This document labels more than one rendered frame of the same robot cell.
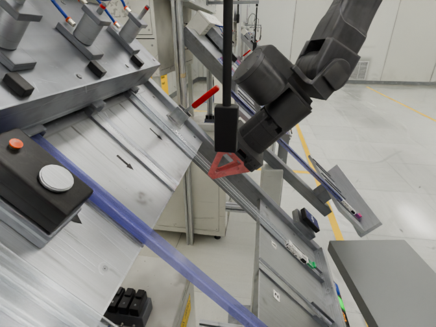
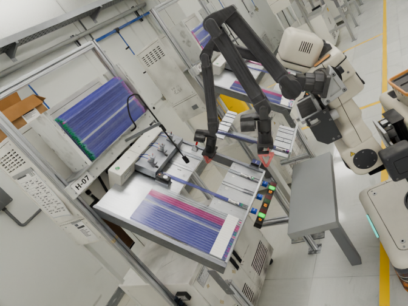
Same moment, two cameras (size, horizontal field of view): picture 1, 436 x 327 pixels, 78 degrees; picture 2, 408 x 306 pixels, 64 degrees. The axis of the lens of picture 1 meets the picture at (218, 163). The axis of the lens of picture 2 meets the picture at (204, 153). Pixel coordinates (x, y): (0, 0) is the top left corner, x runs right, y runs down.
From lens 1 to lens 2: 1.56 m
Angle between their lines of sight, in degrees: 31
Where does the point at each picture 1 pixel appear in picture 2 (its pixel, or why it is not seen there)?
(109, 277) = (178, 189)
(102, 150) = (173, 169)
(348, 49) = (212, 122)
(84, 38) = (162, 150)
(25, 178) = (161, 178)
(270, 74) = (198, 137)
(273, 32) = not seen: outside the picture
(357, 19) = (211, 115)
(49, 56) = (158, 158)
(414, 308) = (309, 181)
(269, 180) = (253, 149)
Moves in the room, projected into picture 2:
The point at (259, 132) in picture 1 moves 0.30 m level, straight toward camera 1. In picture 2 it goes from (207, 149) to (184, 183)
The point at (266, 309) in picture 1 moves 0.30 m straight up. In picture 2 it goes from (220, 191) to (189, 149)
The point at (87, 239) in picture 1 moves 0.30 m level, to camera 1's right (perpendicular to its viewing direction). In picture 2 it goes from (173, 184) to (217, 166)
